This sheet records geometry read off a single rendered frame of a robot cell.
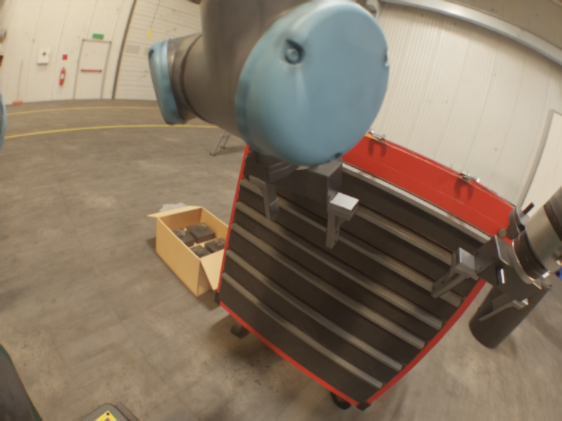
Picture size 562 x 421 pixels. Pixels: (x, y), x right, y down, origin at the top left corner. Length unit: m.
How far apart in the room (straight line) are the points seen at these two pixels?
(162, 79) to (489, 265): 0.44
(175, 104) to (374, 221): 0.45
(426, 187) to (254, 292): 0.61
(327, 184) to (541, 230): 0.31
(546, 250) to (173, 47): 0.47
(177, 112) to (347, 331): 0.65
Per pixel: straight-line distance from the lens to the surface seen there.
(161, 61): 0.23
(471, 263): 0.42
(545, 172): 2.80
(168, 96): 0.23
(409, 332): 0.67
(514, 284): 0.45
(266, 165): 0.30
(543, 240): 0.39
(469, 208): 0.56
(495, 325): 2.02
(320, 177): 0.35
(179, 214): 1.50
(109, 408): 0.69
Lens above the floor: 0.96
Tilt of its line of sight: 24 degrees down
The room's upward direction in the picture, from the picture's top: 17 degrees clockwise
